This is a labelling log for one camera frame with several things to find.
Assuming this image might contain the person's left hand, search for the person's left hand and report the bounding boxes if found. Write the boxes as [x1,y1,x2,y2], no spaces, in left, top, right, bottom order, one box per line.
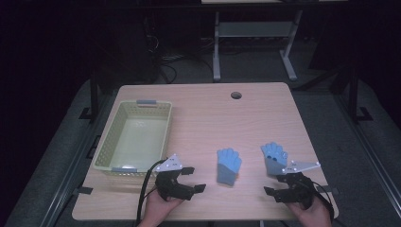
[137,188,184,227]

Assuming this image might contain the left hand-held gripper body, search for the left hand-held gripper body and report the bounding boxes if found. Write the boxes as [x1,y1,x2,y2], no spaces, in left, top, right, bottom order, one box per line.
[154,153,196,201]

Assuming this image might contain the pale yellow plastic basket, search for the pale yellow plastic basket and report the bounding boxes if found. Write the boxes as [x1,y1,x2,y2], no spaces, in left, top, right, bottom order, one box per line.
[92,99,173,177]

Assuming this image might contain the white metal table frame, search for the white metal table frame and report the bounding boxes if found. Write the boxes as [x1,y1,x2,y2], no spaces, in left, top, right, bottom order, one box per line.
[212,9,304,83]

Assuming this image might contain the person's right hand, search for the person's right hand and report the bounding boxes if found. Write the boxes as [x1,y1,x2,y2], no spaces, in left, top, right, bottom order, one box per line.
[285,197,334,227]

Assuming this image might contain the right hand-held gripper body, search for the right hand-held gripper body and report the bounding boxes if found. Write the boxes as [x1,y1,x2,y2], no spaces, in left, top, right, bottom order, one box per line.
[273,160,322,211]

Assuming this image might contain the blue and grey glove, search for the blue and grey glove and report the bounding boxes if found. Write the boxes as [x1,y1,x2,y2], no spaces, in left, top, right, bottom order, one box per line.
[260,142,288,176]
[216,148,243,187]

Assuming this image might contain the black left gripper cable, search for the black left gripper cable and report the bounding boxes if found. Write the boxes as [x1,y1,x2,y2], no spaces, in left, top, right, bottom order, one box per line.
[135,159,168,227]

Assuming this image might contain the tangled floor cables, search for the tangled floor cables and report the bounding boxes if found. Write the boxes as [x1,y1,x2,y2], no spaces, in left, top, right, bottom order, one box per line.
[145,34,216,84]

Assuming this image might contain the black tape strip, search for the black tape strip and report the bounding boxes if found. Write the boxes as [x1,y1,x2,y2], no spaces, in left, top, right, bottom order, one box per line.
[73,186,95,196]
[316,184,340,194]

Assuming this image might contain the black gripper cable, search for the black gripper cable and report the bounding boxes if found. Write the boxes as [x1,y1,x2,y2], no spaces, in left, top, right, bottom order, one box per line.
[306,181,336,221]
[135,159,168,227]

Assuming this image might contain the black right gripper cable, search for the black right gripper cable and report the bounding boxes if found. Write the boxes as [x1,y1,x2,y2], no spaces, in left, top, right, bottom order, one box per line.
[306,181,336,221]

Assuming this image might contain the grey metal floor rail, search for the grey metal floor rail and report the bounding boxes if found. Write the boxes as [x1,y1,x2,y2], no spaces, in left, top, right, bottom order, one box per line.
[335,94,401,211]
[39,100,110,227]

